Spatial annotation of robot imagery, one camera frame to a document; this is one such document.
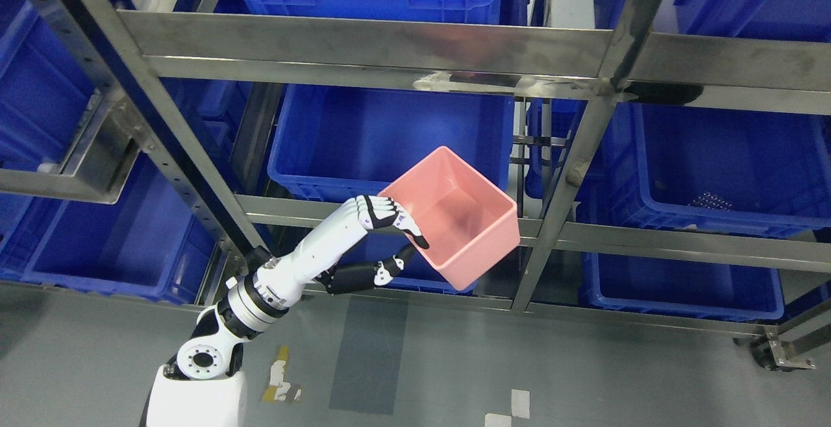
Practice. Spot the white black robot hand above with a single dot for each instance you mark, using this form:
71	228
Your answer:
281	280

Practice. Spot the pink plastic storage box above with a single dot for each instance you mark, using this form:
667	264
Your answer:
470	224

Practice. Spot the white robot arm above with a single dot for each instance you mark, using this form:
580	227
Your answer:
203	383

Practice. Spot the blue bin left shelf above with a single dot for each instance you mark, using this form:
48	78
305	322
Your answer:
149	244

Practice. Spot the blue bin middle shelf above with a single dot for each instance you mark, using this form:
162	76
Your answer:
332	142

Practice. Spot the blue bin right shelf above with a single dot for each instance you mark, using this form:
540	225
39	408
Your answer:
758	174

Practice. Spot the steel shelf rack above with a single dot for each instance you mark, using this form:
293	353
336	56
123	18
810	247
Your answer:
199	94

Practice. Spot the blue bin bottom right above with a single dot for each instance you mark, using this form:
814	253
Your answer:
723	292

